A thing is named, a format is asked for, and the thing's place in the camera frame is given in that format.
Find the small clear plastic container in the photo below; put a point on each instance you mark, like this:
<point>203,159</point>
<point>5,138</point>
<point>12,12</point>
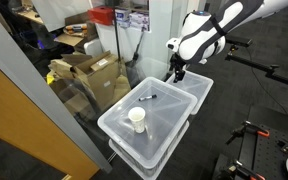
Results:
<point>195,84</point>

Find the large clear plastic container lid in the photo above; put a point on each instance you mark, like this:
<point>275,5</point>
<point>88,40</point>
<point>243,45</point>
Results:
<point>165,115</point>

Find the black and white marker pen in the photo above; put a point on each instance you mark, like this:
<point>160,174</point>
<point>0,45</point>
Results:
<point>148,97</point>

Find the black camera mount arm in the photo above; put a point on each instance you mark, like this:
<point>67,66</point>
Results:
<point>244,42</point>

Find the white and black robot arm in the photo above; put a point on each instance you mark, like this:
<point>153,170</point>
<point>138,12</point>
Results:
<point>203,33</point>

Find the open brown cardboard box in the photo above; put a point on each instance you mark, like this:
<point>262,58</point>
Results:
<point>97,74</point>

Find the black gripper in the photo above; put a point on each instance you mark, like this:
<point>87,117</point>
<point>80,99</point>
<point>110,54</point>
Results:
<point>176,65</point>

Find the black perforated work table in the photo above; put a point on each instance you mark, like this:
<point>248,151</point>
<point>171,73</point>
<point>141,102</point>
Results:
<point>264,155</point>

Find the orange handled clamp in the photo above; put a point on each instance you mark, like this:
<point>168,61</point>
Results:
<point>236,168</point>
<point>249,127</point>

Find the white paper cup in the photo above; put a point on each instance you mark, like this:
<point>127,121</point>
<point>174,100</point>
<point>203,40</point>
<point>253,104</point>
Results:
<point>137,117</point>

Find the red box on shelf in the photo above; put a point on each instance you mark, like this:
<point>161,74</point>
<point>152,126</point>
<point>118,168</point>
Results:
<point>101,15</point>

